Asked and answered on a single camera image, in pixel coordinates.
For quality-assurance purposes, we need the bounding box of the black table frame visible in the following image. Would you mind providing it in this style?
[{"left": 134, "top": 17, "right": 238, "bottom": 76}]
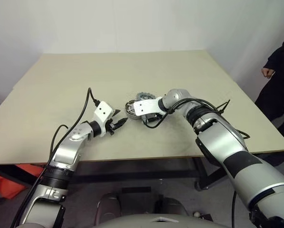
[{"left": 0, "top": 151, "right": 284, "bottom": 192}]

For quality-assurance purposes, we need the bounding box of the black cable tie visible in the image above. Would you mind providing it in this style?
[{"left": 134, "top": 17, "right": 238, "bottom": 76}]
[{"left": 217, "top": 99, "right": 231, "bottom": 114}]

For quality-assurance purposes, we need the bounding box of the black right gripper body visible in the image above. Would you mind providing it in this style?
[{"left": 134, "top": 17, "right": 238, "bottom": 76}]
[{"left": 140, "top": 113, "right": 164, "bottom": 124}]

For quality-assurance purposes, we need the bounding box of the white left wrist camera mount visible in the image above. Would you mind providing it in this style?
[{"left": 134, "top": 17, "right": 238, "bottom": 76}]
[{"left": 93, "top": 101, "right": 116, "bottom": 137}]

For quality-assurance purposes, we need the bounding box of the dark rounded shape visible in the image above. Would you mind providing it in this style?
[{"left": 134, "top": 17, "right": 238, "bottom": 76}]
[
  {"left": 96, "top": 192, "right": 123, "bottom": 223},
  {"left": 155, "top": 194, "right": 189, "bottom": 216}
]

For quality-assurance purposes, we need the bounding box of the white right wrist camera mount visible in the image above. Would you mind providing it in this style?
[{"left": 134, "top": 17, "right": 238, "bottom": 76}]
[{"left": 133, "top": 97, "right": 164, "bottom": 117}]

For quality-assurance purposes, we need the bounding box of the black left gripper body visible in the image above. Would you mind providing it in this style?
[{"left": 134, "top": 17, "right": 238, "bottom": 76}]
[{"left": 105, "top": 116, "right": 117, "bottom": 136}]

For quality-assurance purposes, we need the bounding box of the silver robot torso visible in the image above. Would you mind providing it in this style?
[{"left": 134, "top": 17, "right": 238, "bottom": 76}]
[{"left": 96, "top": 212, "right": 216, "bottom": 228}]

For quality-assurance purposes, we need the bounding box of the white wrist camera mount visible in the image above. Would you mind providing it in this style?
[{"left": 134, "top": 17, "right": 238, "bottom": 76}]
[
  {"left": 93, "top": 101, "right": 116, "bottom": 137},
  {"left": 133, "top": 97, "right": 164, "bottom": 117}
]

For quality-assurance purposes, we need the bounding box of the small grey gear disc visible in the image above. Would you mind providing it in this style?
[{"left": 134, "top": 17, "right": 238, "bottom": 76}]
[{"left": 135, "top": 92, "right": 157, "bottom": 102}]

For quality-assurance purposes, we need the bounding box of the orange object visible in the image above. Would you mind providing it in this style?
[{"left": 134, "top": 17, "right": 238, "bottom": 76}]
[{"left": 0, "top": 163, "right": 45, "bottom": 200}]

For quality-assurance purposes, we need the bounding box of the black caster wheel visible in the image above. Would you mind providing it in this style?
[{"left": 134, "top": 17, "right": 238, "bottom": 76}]
[{"left": 194, "top": 180, "right": 206, "bottom": 192}]

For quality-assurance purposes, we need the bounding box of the person in black coat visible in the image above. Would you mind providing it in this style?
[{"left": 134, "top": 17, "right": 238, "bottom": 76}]
[{"left": 255, "top": 30, "right": 284, "bottom": 167}]

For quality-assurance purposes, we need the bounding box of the person's bare hand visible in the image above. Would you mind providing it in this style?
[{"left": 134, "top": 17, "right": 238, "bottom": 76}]
[{"left": 261, "top": 67, "right": 275, "bottom": 79}]

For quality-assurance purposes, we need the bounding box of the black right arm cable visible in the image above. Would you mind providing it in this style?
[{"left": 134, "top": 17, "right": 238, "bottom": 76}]
[{"left": 144, "top": 98, "right": 251, "bottom": 140}]

